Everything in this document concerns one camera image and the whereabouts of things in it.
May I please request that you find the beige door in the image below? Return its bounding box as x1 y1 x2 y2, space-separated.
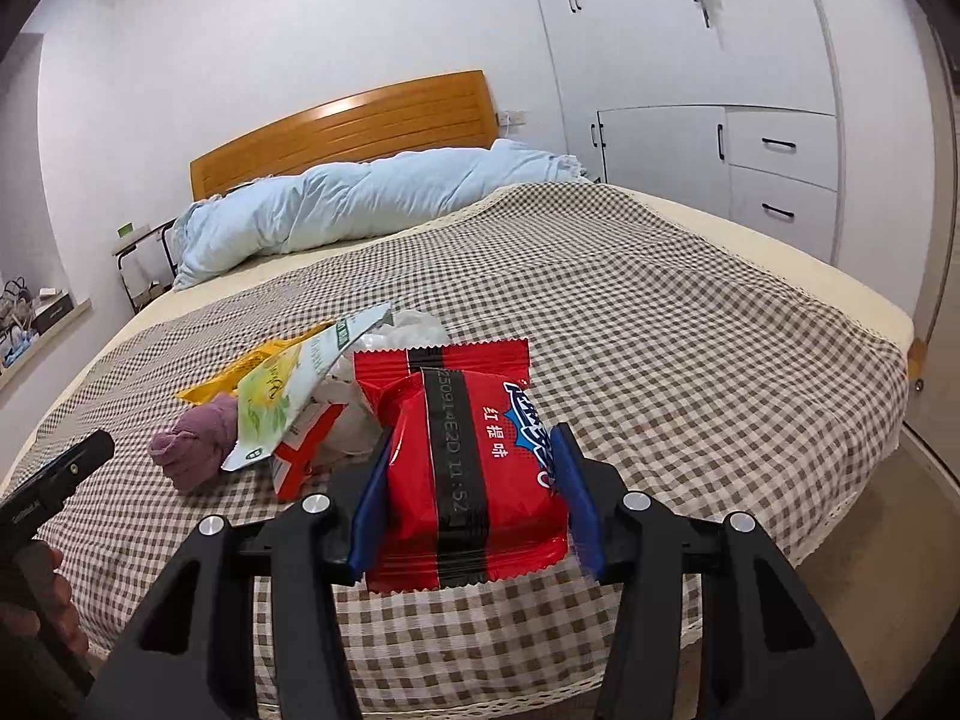
904 15 960 481

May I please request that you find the light blue duvet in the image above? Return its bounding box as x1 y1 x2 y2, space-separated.
171 139 593 292

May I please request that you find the wooden windowsill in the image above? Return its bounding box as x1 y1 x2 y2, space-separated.
0 298 92 391

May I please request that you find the black frame bedside table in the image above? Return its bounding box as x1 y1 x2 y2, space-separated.
111 219 185 316

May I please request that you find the white wardrobe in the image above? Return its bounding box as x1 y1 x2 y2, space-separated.
521 0 938 267

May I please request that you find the white tissue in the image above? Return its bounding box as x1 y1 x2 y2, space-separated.
315 360 387 466

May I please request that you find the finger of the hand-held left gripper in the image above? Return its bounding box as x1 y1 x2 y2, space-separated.
30 433 116 503

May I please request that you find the person's left hand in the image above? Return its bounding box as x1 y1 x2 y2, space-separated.
0 544 91 661

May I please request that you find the yellow snack packet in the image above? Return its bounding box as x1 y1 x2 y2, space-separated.
175 322 335 406

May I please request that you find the clutter of small items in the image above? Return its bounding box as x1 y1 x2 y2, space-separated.
0 277 38 368

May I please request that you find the red white snack packet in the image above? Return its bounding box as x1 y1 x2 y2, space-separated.
270 397 350 503

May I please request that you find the black box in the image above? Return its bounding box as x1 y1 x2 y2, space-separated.
34 292 78 335

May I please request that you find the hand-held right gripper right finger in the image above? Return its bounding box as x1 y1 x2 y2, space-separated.
553 424 875 720

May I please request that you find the green white snack packet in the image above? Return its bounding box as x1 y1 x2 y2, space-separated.
221 302 395 472

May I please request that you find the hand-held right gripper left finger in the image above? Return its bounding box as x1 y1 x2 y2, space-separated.
101 427 395 720

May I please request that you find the wooden bed frame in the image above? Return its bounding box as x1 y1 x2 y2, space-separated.
189 70 927 391

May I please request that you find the cream mattress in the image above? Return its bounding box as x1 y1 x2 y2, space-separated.
112 181 917 563

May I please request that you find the purple cloth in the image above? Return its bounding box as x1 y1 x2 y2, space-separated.
148 394 241 492

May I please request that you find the translucent plastic bag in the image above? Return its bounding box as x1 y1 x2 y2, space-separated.
375 307 451 353

